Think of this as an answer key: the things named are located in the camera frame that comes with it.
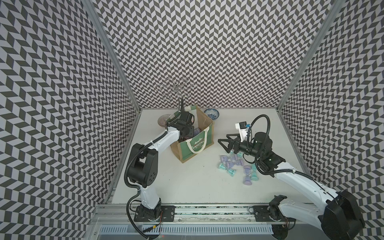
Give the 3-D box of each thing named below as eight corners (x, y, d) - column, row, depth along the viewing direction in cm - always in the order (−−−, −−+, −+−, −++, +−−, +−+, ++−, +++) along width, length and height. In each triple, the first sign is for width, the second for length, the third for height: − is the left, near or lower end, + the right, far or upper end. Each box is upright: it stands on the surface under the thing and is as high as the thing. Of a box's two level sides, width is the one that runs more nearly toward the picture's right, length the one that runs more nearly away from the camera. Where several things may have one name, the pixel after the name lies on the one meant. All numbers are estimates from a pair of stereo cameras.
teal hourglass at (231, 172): (217, 168, 89) (218, 165, 87) (220, 163, 91) (220, 161, 88) (233, 177, 86) (235, 175, 83) (236, 172, 87) (237, 170, 85)
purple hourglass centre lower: (226, 168, 89) (227, 167, 87) (225, 163, 91) (225, 161, 89) (243, 166, 90) (243, 165, 88) (241, 161, 92) (242, 159, 90)
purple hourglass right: (243, 184, 84) (244, 183, 82) (243, 165, 91) (244, 164, 89) (251, 186, 84) (252, 185, 82) (250, 167, 91) (251, 165, 89)
